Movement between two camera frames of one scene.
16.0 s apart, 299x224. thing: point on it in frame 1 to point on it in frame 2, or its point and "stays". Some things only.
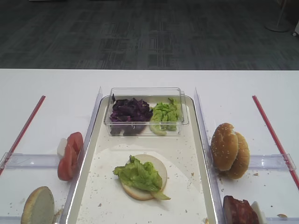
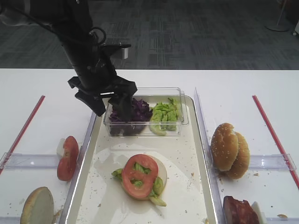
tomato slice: [76, 141] to [67, 165]
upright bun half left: [39, 207] stays
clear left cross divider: [17, 160] stays
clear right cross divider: [271, 162] stays
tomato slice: [68, 166] to [128, 173]
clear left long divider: [65, 213] stays
